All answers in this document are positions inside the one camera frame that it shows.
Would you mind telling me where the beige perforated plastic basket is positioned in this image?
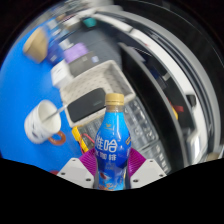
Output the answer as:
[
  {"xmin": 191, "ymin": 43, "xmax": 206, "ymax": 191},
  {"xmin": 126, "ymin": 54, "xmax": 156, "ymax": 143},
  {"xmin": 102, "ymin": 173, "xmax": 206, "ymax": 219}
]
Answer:
[{"xmin": 59, "ymin": 59, "xmax": 136, "ymax": 129}]

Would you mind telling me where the brown cardboard box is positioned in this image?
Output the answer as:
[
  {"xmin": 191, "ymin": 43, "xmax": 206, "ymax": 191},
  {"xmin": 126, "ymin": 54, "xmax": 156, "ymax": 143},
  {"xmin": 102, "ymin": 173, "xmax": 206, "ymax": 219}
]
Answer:
[{"xmin": 22, "ymin": 26, "xmax": 49, "ymax": 64}]

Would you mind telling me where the black flat device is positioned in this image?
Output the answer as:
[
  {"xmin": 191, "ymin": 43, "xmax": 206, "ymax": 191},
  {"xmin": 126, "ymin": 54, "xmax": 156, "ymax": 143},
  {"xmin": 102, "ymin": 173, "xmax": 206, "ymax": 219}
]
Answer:
[{"xmin": 67, "ymin": 87, "xmax": 108, "ymax": 124}]

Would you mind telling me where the teal object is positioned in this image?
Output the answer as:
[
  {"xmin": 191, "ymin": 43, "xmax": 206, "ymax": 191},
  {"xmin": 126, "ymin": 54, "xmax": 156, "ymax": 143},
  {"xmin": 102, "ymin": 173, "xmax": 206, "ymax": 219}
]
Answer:
[{"xmin": 82, "ymin": 17, "xmax": 98, "ymax": 28}]

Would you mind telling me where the white mug with brown handle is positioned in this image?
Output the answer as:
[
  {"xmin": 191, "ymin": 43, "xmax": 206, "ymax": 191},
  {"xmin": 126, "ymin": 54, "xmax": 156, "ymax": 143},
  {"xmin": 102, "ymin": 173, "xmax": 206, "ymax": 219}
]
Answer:
[{"xmin": 23, "ymin": 99, "xmax": 67, "ymax": 146}]

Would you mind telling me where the dark grey box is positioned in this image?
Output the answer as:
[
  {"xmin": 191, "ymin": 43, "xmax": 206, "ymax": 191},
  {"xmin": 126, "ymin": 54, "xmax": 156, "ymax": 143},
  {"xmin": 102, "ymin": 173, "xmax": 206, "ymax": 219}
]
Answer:
[{"xmin": 68, "ymin": 53, "xmax": 101, "ymax": 78}]

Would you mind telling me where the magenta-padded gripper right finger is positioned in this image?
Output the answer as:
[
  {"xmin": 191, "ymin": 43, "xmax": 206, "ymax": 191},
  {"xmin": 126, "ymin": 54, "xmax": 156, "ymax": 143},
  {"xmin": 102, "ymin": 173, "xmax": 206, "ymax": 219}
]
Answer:
[{"xmin": 128, "ymin": 147, "xmax": 168, "ymax": 189}]

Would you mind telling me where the small white box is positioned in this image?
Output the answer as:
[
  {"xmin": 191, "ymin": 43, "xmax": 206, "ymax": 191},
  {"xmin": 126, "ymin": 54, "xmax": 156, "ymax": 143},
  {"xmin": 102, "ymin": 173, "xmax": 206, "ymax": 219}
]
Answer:
[{"xmin": 50, "ymin": 59, "xmax": 73, "ymax": 88}]

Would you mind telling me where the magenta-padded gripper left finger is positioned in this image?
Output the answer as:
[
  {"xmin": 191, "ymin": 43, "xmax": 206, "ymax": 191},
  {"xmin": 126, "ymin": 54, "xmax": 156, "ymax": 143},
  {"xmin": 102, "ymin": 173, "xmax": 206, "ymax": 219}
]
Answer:
[{"xmin": 56, "ymin": 148, "xmax": 100, "ymax": 190}]

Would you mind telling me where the black wall shelf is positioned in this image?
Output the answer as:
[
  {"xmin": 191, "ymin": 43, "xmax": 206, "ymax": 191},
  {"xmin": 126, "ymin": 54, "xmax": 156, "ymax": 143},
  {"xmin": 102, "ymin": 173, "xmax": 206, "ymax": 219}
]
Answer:
[{"xmin": 118, "ymin": 41, "xmax": 198, "ymax": 171}]

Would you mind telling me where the yellow tool with red cable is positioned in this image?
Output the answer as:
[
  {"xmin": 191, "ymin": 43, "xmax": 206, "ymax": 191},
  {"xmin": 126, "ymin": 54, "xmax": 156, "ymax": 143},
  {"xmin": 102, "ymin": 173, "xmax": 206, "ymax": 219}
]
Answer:
[{"xmin": 168, "ymin": 101, "xmax": 185, "ymax": 121}]

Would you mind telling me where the dark blue box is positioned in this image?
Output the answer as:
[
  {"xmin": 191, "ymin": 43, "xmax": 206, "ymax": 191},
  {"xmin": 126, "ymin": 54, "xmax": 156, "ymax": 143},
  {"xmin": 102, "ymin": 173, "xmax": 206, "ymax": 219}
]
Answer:
[{"xmin": 46, "ymin": 41, "xmax": 66, "ymax": 64}]

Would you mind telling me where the white oscilloscope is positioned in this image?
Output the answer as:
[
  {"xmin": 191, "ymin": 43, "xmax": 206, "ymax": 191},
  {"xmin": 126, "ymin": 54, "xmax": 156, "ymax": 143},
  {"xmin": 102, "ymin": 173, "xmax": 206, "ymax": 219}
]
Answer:
[{"xmin": 185, "ymin": 129, "xmax": 203, "ymax": 164}]

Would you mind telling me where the blue drink bottle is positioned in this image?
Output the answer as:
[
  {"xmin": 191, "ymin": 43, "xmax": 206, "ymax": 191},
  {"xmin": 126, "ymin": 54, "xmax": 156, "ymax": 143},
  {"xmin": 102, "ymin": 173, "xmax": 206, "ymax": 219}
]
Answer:
[{"xmin": 93, "ymin": 92, "xmax": 132, "ymax": 192}]

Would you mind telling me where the purple bag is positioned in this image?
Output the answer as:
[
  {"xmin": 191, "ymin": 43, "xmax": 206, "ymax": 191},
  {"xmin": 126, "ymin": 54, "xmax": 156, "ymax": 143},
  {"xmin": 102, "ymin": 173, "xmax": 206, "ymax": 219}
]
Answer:
[{"xmin": 63, "ymin": 42, "xmax": 90, "ymax": 64}]

